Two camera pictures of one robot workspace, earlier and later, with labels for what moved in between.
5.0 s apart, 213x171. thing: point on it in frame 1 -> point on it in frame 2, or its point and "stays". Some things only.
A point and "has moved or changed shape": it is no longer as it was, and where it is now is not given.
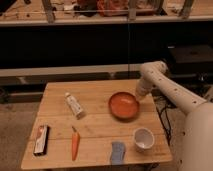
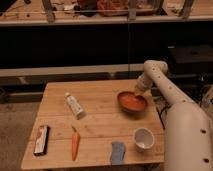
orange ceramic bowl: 123,106 has moved or changed shape
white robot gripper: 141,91 stays
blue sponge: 118,149 stays
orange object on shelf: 112,8 stays
